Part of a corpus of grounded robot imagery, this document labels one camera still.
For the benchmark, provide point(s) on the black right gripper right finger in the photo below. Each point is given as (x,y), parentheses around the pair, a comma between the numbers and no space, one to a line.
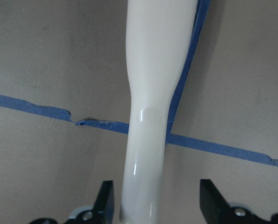
(216,210)

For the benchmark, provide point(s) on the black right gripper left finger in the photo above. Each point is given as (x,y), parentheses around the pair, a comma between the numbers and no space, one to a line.
(101,212)

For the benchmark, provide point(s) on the beige plastic dustpan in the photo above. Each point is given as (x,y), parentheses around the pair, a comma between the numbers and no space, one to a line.
(158,34)

